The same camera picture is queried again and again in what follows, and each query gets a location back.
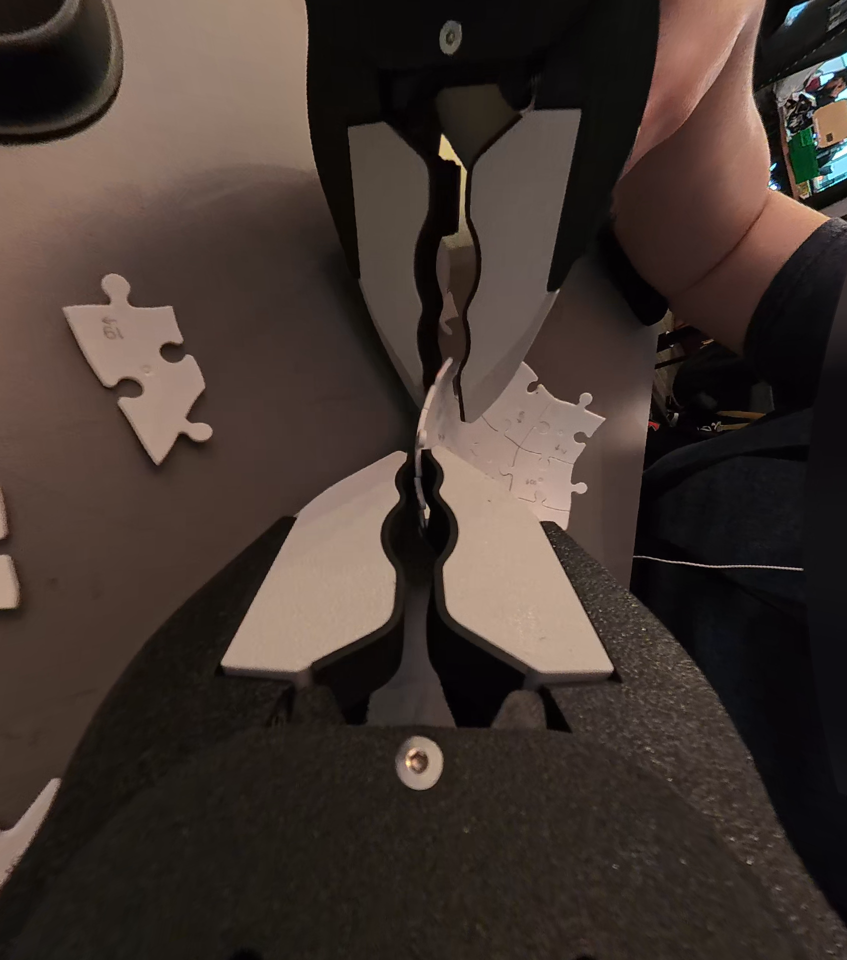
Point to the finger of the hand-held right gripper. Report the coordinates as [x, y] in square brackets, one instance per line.
[386, 225]
[521, 225]

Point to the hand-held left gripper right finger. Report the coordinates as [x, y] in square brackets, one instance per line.
[521, 600]

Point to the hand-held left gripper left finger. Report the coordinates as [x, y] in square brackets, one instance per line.
[319, 600]

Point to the assembled white puzzle section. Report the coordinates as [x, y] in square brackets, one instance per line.
[536, 443]

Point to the person's right forearm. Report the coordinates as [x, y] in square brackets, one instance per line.
[694, 195]

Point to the scattered loose puzzle pieces group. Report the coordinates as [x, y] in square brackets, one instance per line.
[139, 360]

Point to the black round ball stand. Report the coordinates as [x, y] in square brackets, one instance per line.
[34, 68]

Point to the black chair armrest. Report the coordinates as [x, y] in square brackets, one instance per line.
[634, 278]

